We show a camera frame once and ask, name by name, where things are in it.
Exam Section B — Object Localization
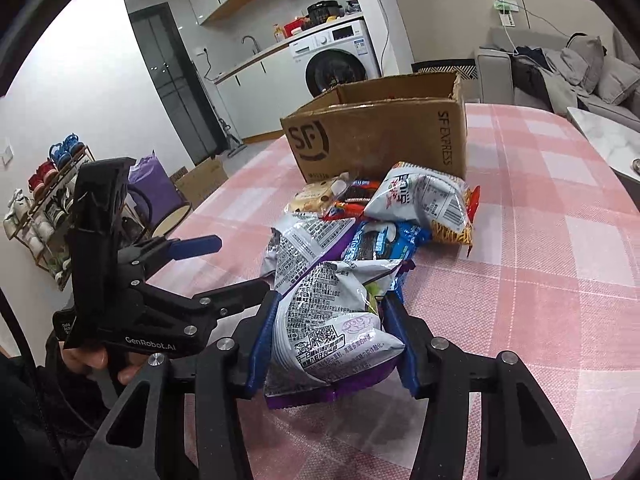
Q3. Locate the purple grape candy packet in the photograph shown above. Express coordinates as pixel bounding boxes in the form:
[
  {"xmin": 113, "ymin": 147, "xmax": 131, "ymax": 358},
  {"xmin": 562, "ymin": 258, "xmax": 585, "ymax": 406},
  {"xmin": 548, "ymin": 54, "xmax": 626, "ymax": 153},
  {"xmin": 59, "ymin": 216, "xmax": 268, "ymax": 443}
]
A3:
[
  {"xmin": 265, "ymin": 211, "xmax": 362, "ymax": 297},
  {"xmin": 262, "ymin": 260, "xmax": 407, "ymax": 411}
]

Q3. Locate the marble coffee table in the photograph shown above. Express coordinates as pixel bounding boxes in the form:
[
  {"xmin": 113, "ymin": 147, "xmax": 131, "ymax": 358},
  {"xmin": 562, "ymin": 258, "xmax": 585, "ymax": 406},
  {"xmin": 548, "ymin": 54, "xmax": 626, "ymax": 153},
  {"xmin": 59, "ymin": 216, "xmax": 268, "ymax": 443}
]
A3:
[{"xmin": 566, "ymin": 106, "xmax": 640, "ymax": 187}]

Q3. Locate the purple bag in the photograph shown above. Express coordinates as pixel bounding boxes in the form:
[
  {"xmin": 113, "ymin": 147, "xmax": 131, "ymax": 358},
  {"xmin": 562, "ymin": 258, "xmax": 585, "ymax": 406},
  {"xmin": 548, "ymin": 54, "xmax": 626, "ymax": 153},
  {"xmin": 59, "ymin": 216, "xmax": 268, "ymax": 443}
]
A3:
[{"xmin": 127, "ymin": 155, "xmax": 174, "ymax": 227}]

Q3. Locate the pink checked tablecloth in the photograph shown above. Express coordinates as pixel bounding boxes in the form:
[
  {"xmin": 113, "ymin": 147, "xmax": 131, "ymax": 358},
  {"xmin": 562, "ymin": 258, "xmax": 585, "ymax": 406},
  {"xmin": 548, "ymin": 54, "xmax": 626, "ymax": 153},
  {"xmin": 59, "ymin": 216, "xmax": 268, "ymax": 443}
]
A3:
[{"xmin": 145, "ymin": 102, "xmax": 640, "ymax": 480}]

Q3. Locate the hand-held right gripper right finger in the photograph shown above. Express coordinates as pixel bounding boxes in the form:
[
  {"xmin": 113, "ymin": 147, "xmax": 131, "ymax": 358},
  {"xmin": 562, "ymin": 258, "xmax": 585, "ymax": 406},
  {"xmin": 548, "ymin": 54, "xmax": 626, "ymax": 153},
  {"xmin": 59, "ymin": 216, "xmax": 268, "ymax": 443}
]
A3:
[{"xmin": 380, "ymin": 290, "xmax": 593, "ymax": 480}]

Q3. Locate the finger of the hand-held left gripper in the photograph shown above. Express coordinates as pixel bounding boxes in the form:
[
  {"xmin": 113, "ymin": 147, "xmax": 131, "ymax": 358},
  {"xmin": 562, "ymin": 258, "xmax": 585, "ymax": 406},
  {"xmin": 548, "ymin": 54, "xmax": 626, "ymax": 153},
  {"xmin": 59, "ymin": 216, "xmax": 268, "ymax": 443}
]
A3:
[
  {"xmin": 117, "ymin": 234, "xmax": 223, "ymax": 267},
  {"xmin": 142, "ymin": 277, "xmax": 273, "ymax": 335}
]

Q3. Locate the wall socket with charger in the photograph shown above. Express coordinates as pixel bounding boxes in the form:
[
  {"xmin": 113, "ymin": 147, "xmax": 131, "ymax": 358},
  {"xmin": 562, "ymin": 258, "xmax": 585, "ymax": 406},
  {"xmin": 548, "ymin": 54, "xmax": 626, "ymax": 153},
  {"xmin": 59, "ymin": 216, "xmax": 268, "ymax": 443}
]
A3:
[{"xmin": 492, "ymin": 0, "xmax": 522, "ymax": 27}]

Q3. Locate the white washing machine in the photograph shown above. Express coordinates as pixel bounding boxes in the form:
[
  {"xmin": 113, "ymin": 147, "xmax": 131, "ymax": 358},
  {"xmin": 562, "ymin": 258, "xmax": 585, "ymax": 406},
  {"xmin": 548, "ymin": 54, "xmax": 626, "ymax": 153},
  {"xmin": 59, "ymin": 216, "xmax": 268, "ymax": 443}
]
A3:
[{"xmin": 288, "ymin": 16, "xmax": 382, "ymax": 99}]

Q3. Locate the red chocolate pie packet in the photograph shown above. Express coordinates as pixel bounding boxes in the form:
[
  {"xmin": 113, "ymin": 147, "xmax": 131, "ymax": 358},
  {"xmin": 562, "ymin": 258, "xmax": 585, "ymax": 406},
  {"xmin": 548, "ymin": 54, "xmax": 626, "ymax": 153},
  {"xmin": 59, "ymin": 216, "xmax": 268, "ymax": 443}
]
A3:
[{"xmin": 322, "ymin": 177, "xmax": 385, "ymax": 222}]

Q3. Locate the white kitchen counter cabinet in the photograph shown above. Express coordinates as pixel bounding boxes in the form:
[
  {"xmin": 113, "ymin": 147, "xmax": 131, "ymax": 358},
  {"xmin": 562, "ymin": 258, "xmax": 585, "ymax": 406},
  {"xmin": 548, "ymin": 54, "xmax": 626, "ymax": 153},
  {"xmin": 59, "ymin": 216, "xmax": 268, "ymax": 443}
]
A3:
[{"xmin": 215, "ymin": 47, "xmax": 314, "ymax": 144}]

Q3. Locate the black white patterned panel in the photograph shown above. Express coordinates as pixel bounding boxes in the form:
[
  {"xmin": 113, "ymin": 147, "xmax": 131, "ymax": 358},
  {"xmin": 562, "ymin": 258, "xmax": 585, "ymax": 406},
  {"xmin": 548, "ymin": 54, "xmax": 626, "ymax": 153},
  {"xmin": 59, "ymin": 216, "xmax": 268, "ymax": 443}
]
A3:
[{"xmin": 411, "ymin": 59, "xmax": 477, "ymax": 82}]

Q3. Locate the printed cardboard box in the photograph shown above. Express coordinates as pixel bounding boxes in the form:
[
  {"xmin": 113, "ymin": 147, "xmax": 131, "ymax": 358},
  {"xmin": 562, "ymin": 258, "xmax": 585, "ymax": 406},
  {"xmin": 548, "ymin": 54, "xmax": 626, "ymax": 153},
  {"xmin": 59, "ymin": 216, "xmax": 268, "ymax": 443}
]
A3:
[{"xmin": 171, "ymin": 156, "xmax": 229, "ymax": 209}]

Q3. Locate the large white red noodle packet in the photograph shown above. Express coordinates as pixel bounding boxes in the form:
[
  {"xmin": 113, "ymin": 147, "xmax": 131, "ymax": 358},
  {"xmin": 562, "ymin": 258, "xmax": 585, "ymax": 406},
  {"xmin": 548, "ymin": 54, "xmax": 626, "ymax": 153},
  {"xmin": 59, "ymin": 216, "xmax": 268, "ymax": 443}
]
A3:
[{"xmin": 362, "ymin": 160, "xmax": 482, "ymax": 250}]

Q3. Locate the grey cushion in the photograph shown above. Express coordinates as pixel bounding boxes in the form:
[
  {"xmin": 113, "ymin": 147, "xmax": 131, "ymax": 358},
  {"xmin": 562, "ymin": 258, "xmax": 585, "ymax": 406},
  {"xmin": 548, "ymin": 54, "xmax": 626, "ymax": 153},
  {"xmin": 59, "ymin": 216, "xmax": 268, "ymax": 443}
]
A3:
[
  {"xmin": 597, "ymin": 55, "xmax": 640, "ymax": 107},
  {"xmin": 560, "ymin": 35, "xmax": 607, "ymax": 94}
]

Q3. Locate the grey sofa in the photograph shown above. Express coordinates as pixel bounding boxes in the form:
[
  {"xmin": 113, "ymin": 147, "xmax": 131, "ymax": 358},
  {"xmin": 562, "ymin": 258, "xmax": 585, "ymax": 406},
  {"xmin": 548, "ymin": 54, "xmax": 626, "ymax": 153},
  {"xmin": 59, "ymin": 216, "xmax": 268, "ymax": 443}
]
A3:
[{"xmin": 475, "ymin": 27, "xmax": 640, "ymax": 122}]

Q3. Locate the brown cardboard box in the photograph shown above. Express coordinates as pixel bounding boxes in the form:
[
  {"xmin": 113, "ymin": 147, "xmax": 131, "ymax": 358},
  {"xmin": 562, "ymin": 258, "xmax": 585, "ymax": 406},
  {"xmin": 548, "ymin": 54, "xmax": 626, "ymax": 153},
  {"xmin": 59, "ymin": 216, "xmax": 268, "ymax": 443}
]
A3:
[{"xmin": 280, "ymin": 71, "xmax": 468, "ymax": 184}]

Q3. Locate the blue cookie packet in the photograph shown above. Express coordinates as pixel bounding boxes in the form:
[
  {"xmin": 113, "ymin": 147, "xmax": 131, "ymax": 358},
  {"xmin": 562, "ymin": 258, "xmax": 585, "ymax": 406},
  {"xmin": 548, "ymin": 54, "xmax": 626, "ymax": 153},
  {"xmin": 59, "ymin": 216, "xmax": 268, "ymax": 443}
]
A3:
[{"xmin": 341, "ymin": 220, "xmax": 433, "ymax": 291}]

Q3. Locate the dark grey jacket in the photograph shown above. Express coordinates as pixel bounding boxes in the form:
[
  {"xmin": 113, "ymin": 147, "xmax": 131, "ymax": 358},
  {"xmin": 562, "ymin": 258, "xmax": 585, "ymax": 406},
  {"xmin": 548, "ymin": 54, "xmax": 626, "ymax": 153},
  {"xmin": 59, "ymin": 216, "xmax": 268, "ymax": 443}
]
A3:
[{"xmin": 511, "ymin": 46, "xmax": 592, "ymax": 112}]

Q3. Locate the stick vacuum cleaner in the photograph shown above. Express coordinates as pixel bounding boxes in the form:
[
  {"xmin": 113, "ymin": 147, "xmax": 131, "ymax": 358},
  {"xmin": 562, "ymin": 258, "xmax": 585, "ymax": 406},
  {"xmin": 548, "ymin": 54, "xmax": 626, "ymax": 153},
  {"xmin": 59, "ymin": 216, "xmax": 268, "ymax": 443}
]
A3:
[{"xmin": 212, "ymin": 105, "xmax": 247, "ymax": 149}]

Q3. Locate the metal shoe rack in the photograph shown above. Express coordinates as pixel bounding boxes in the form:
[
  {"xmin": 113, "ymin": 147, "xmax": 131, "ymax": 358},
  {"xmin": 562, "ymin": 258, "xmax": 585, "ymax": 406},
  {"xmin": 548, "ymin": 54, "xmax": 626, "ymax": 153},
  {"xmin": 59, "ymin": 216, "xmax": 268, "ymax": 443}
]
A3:
[{"xmin": 5, "ymin": 132, "xmax": 99, "ymax": 292}]

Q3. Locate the group of shoes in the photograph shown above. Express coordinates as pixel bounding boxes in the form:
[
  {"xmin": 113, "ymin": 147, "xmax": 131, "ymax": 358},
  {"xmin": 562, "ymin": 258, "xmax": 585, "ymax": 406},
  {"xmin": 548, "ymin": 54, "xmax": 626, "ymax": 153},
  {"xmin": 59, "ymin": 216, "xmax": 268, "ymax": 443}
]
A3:
[{"xmin": 2, "ymin": 132, "xmax": 91, "ymax": 283}]

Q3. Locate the round beige stool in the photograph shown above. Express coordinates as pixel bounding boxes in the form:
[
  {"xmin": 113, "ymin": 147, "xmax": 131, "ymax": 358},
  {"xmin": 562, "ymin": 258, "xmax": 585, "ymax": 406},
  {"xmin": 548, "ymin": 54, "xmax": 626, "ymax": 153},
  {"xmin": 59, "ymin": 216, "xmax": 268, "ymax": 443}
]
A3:
[{"xmin": 149, "ymin": 202, "xmax": 194, "ymax": 239}]

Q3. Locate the dark glass door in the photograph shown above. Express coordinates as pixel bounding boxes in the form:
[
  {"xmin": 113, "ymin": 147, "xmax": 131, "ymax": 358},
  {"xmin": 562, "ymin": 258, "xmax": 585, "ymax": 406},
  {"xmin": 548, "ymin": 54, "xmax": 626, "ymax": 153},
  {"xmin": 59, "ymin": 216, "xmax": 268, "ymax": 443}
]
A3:
[{"xmin": 127, "ymin": 4, "xmax": 224, "ymax": 157}]

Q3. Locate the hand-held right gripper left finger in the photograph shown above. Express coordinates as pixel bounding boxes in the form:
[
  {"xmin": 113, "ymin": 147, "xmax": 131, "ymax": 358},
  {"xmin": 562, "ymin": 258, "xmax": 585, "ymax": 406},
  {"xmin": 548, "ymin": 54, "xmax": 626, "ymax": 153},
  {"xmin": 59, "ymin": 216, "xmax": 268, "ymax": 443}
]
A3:
[{"xmin": 75, "ymin": 290, "xmax": 283, "ymax": 480}]

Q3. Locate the beige bread packet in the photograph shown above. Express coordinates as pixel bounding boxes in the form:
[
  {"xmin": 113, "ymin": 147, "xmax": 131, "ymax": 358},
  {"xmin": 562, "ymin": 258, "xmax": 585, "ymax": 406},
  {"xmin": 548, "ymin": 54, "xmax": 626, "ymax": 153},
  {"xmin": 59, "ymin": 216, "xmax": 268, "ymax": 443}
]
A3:
[{"xmin": 285, "ymin": 172, "xmax": 353, "ymax": 217}]

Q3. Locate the person's left hand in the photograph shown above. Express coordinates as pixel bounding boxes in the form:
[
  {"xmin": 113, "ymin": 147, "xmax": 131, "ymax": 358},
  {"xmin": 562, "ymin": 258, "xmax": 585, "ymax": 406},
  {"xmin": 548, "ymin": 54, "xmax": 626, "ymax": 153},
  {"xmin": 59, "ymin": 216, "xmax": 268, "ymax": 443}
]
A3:
[{"xmin": 59, "ymin": 345, "xmax": 151, "ymax": 386}]

